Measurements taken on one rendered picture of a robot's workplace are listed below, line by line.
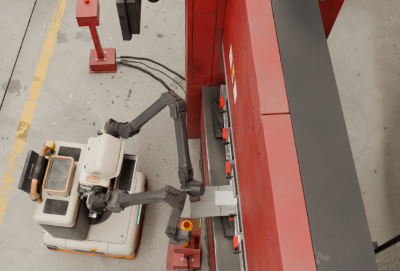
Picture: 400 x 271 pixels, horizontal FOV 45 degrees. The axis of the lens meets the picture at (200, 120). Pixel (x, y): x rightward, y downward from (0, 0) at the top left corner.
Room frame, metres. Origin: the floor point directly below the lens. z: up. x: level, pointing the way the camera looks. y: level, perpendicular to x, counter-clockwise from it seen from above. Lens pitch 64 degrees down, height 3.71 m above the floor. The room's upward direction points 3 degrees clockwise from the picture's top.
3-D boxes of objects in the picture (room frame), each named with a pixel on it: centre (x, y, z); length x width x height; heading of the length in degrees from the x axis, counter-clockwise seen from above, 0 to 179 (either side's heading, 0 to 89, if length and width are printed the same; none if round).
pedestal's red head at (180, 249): (0.68, 0.04, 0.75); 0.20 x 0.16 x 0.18; 0
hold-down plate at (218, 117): (1.44, -0.12, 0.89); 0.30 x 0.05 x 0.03; 7
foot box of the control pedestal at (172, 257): (0.68, 0.07, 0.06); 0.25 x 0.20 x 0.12; 90
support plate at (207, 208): (0.83, -0.10, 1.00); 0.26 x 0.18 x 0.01; 97
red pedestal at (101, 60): (2.37, 0.92, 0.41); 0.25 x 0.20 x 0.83; 97
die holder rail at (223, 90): (1.39, -0.18, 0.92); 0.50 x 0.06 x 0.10; 7
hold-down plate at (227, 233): (0.80, -0.19, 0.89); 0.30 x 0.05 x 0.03; 7
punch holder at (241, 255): (0.47, -0.29, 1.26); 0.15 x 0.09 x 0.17; 7
